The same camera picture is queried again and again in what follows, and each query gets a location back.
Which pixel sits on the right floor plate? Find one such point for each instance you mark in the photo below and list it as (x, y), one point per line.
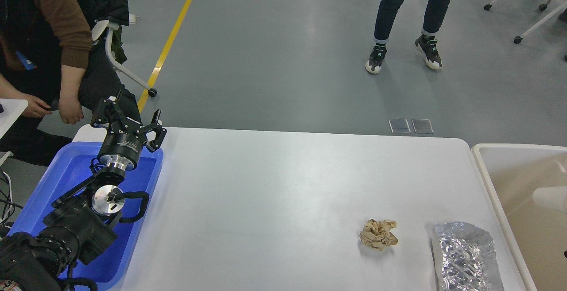
(422, 126)

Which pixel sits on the white rolling chair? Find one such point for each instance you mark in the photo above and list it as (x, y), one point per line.
(108, 32)

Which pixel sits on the beige plastic bin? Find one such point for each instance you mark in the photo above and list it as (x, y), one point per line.
(536, 236)

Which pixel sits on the blue plastic bin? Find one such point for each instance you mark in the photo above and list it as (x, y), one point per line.
(70, 167)

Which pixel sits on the white side table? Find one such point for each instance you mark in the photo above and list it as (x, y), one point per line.
(12, 109)

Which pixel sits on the seated person brown sweater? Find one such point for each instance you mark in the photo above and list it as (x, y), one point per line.
(47, 55)

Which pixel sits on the left floor plate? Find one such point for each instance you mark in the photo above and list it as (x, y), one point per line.
(399, 126)

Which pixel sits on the floor plate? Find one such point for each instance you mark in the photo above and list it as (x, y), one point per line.
(422, 126)
(399, 126)

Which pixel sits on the white paper cup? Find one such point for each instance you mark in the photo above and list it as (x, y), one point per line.
(551, 198)

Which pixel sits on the crumpled brown paper ball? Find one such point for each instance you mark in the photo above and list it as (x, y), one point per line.
(378, 234)

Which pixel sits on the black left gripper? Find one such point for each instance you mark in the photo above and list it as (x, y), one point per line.
(122, 145)

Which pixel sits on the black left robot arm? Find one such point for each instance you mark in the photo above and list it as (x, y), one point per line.
(81, 225)

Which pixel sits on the silver foil bag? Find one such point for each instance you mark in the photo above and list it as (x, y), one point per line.
(464, 258)

